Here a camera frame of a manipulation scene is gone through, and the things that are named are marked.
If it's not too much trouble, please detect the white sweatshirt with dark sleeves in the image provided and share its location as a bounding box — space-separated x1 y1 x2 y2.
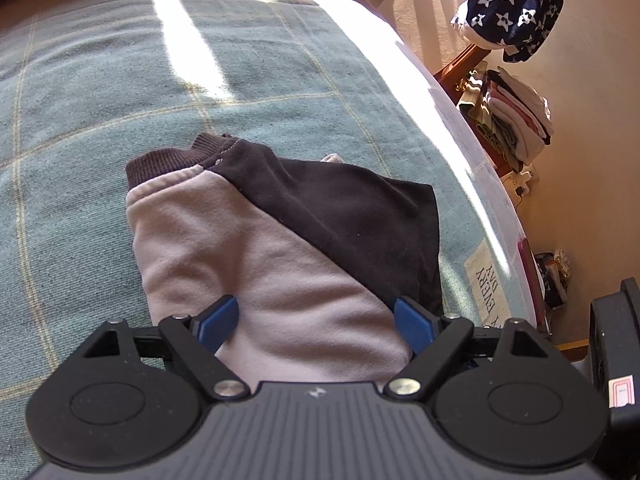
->
125 132 446 386

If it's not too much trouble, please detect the navy star-print garment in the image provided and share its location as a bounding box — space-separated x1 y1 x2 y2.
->
450 0 565 64

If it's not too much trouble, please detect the teal plaid blanket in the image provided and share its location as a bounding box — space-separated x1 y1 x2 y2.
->
0 0 531 480

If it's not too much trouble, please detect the stack of folded clothes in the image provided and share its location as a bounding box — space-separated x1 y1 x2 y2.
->
459 67 555 173

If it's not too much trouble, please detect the white power strip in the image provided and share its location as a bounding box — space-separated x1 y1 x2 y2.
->
502 170 538 198

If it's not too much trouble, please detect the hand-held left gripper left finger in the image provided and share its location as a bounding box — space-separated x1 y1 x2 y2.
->
82 295 251 402

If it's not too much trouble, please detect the wooden chair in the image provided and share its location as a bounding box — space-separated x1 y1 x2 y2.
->
432 42 531 176

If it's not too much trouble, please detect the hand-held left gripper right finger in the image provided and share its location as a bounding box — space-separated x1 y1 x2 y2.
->
382 296 553 402

